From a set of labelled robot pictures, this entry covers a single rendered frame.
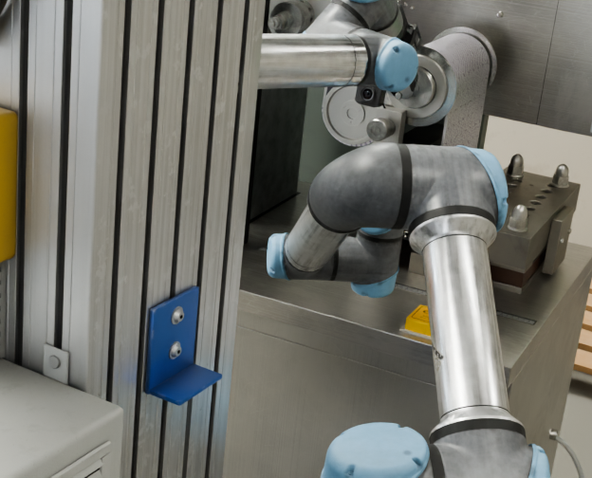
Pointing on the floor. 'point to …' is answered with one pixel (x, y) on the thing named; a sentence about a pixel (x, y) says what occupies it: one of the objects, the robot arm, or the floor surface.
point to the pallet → (591, 363)
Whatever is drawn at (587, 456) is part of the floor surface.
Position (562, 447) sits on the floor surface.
